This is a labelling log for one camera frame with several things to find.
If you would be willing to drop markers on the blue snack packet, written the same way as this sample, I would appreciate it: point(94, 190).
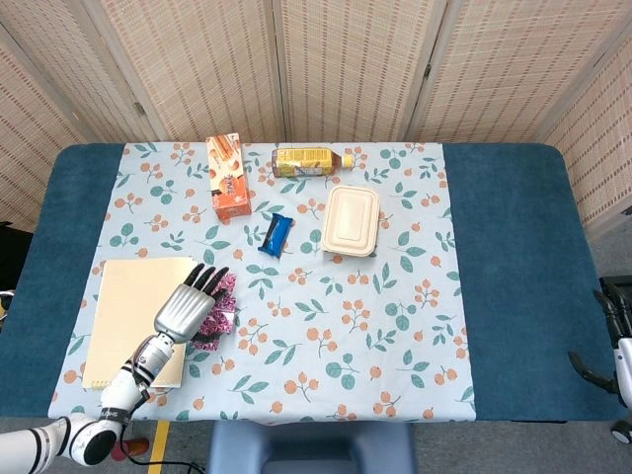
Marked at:
point(276, 236)

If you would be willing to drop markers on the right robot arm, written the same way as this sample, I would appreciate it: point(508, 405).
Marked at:
point(623, 429)

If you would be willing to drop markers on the cream notebook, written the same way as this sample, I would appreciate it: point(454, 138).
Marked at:
point(128, 296)

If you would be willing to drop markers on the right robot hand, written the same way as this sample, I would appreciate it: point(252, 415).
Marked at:
point(623, 360)

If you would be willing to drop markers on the red bottle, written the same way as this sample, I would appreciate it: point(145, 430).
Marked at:
point(138, 447)

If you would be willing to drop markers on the yellow floor tape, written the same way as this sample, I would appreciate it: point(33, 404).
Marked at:
point(159, 447)

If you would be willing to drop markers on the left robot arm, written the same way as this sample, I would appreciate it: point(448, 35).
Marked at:
point(123, 390)

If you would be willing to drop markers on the floral tablecloth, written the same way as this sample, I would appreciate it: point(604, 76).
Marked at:
point(321, 296)

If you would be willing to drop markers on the black device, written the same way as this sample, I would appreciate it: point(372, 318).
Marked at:
point(617, 280)

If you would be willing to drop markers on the beige lidded lunch box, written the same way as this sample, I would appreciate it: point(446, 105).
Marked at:
point(349, 219)

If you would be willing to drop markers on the woven folding screen panel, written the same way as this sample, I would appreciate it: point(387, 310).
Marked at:
point(64, 64)
point(518, 69)
point(29, 148)
point(602, 148)
point(207, 69)
point(350, 69)

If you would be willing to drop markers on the blue table cover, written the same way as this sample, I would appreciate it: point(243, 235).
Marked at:
point(513, 247)

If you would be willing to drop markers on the orange biscuit box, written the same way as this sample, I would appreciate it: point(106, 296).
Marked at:
point(229, 192)

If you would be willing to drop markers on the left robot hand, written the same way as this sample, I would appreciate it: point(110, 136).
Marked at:
point(185, 311)

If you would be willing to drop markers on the black case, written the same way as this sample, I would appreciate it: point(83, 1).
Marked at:
point(12, 257)

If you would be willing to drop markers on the yellow label tea bottle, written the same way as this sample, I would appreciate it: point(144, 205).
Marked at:
point(301, 162)

